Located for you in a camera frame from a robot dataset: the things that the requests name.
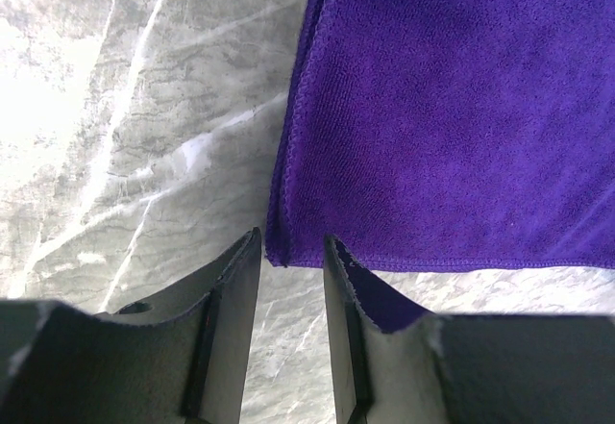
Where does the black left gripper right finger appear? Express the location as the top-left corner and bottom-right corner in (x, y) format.
(323, 236), (614, 423)

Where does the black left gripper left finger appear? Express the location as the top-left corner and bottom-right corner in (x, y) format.
(1, 229), (261, 423)

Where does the purple towel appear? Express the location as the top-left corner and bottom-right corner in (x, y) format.
(265, 0), (614, 272)

